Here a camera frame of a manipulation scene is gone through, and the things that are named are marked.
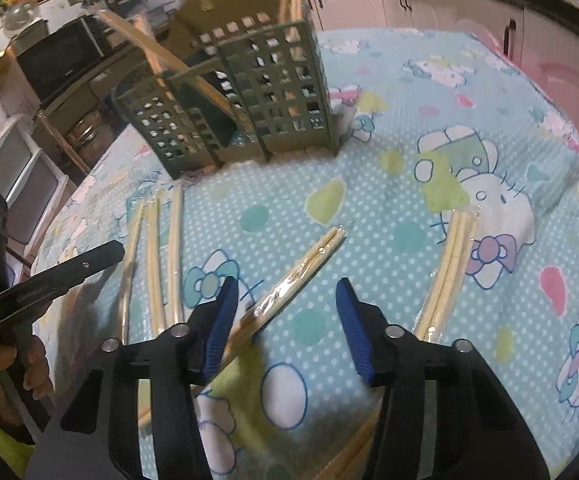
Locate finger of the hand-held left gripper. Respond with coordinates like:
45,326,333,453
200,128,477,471
0,239,126,335

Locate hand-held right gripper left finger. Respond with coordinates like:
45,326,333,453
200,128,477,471
24,275,240,480

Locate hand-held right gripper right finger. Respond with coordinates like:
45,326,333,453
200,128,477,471
334,277,560,480

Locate plastic-wrapped chopstick pair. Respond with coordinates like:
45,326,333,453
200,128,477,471
137,225,347,428

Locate bunch of wooden chopsticks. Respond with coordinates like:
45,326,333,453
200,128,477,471
97,0,480,480

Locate green plastic utensil holder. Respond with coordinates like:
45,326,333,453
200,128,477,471
112,0,340,181

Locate white plastic drawer unit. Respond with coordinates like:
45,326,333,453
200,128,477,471
0,114,70,261

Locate cartoon cat printed blanket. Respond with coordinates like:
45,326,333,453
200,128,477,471
32,25,579,480

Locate wooden shelf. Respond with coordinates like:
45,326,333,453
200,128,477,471
34,72,135,176

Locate steel stockpot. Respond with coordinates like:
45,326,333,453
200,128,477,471
67,110,106,155

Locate black microwave oven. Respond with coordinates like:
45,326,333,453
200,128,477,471
16,14,115,107

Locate glass pot lid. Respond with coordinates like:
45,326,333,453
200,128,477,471
0,0,40,35

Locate white base cabinets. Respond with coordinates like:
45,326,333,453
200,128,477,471
302,0,579,126

